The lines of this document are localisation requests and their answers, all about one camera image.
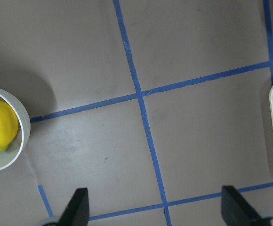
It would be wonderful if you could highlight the yellow lemon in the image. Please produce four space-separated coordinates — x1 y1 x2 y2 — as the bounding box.
0 100 19 151

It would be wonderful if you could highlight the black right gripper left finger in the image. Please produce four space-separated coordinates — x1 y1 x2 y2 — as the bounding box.
57 188 90 226

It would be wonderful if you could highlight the white ceramic bowl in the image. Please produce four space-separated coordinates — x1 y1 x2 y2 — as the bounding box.
0 89 31 170

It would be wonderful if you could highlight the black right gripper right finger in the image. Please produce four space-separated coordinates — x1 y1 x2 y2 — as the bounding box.
221 186 268 226

